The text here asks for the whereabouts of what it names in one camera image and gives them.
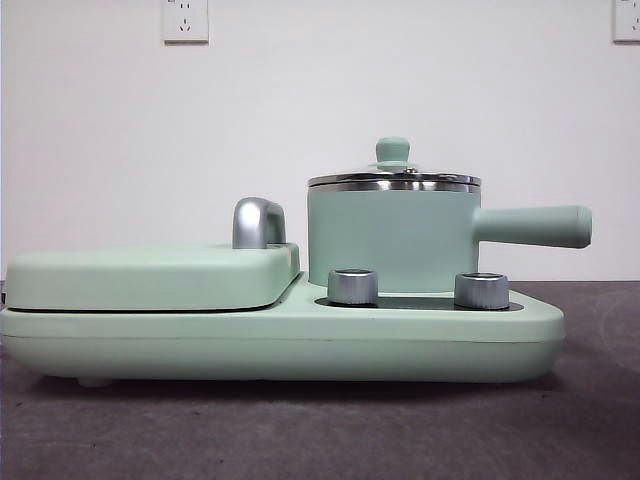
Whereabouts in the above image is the glass lid with green knob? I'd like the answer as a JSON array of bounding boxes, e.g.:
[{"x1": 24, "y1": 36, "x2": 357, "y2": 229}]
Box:
[{"x1": 307, "y1": 137, "x2": 483, "y2": 187}]

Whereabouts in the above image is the silver control knob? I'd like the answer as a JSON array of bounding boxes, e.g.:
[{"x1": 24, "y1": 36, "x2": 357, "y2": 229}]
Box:
[
  {"x1": 453, "y1": 272, "x2": 510, "y2": 309},
  {"x1": 327, "y1": 268, "x2": 380, "y2": 305}
]

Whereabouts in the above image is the green hinged grill cover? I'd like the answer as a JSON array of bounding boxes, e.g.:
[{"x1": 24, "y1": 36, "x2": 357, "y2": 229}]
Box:
[{"x1": 3, "y1": 242, "x2": 301, "y2": 312}]

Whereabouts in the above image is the green breakfast machine base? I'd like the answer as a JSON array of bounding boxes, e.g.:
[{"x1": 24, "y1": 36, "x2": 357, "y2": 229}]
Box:
[{"x1": 0, "y1": 282, "x2": 567, "y2": 389}]

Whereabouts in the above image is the green pot with side handle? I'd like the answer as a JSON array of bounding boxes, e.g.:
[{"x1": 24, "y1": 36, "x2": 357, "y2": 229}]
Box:
[{"x1": 305, "y1": 180, "x2": 594, "y2": 296}]

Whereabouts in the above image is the silver grill cover handle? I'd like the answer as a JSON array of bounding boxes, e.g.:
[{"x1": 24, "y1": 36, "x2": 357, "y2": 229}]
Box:
[{"x1": 231, "y1": 197, "x2": 287, "y2": 250}]

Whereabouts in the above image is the white wall socket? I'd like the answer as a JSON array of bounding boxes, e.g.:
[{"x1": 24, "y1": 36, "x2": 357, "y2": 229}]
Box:
[
  {"x1": 161, "y1": 0, "x2": 210, "y2": 45},
  {"x1": 612, "y1": 0, "x2": 640, "y2": 44}
]

